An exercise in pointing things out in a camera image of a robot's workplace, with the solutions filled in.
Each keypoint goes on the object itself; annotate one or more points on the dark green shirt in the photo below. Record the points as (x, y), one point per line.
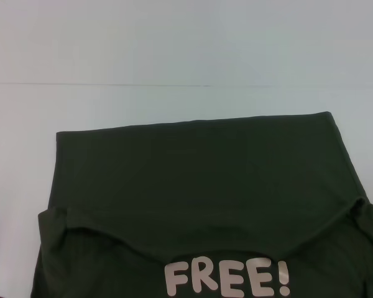
(189, 186)

